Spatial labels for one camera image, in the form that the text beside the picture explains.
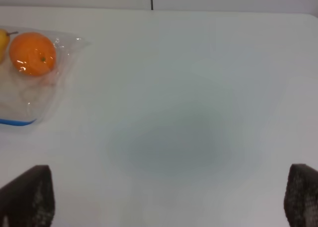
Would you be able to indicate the yellow pear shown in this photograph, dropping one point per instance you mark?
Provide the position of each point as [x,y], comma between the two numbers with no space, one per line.
[4,42]

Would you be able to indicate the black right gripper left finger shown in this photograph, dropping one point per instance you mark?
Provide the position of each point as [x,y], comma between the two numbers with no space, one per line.
[28,200]

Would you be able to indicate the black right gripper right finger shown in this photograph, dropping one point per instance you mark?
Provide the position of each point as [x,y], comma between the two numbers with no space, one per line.
[301,196]

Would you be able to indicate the orange fruit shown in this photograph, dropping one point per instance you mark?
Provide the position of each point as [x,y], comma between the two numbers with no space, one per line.
[32,54]

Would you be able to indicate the clear zip bag blue seal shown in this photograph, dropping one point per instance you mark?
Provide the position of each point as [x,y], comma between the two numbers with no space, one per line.
[25,99]

